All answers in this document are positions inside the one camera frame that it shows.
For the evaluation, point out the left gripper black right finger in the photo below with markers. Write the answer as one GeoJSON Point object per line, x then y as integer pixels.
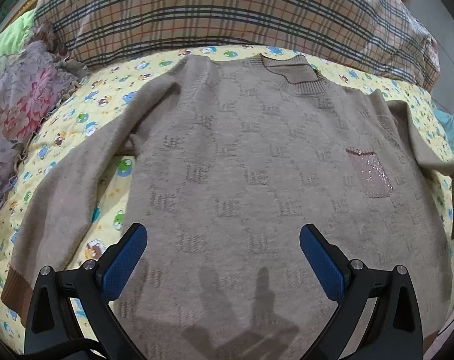
{"type": "Point", "coordinates": [394, 330]}

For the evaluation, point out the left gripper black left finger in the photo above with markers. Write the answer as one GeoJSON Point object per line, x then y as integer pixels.
{"type": "Point", "coordinates": [69, 315]}

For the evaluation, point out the beige knitted sweater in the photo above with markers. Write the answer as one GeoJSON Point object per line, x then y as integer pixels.
{"type": "Point", "coordinates": [231, 160]}

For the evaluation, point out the light blue cloth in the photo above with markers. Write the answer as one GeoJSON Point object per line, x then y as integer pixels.
{"type": "Point", "coordinates": [446, 120]}

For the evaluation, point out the floral ruffled pillow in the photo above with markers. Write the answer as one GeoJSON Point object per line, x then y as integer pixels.
{"type": "Point", "coordinates": [32, 84]}

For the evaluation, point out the yellow cartoon bear bedsheet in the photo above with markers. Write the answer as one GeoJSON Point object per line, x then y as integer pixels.
{"type": "Point", "coordinates": [106, 94]}

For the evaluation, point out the green blanket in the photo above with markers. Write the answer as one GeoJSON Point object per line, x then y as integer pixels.
{"type": "Point", "coordinates": [14, 36]}

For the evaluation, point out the plaid checkered quilt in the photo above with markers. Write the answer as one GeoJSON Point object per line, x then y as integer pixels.
{"type": "Point", "coordinates": [380, 37]}

